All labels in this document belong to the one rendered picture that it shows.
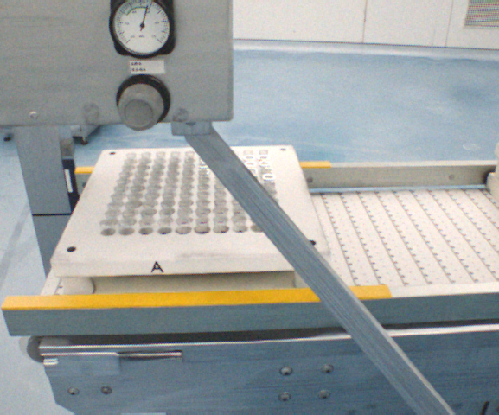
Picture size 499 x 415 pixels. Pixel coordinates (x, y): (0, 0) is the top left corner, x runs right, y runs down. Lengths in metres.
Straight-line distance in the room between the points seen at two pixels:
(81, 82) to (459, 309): 0.37
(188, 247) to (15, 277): 1.70
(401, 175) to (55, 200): 0.48
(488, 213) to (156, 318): 0.45
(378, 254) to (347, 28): 5.05
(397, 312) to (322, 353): 0.08
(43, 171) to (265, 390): 0.41
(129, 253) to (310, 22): 5.18
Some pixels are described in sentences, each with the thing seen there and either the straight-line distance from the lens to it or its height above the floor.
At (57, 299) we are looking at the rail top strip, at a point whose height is 0.89.
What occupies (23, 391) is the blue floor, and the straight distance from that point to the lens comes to 1.67.
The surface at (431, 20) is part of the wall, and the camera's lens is 5.68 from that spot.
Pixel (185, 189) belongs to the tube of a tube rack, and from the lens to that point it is 0.53.
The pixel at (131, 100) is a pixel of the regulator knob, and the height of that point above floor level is 1.08.
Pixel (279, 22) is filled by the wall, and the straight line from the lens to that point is 5.58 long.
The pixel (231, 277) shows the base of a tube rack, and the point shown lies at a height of 0.87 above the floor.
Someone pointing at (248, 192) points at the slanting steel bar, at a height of 1.00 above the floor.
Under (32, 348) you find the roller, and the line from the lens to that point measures 0.53.
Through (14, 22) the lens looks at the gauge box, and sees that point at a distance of 0.34.
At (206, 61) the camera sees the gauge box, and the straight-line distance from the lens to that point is 0.32.
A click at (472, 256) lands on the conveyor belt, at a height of 0.85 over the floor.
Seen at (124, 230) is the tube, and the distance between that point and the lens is 0.48.
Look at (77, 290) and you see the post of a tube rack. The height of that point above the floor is 0.89.
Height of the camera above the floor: 1.17
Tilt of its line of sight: 28 degrees down
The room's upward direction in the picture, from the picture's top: straight up
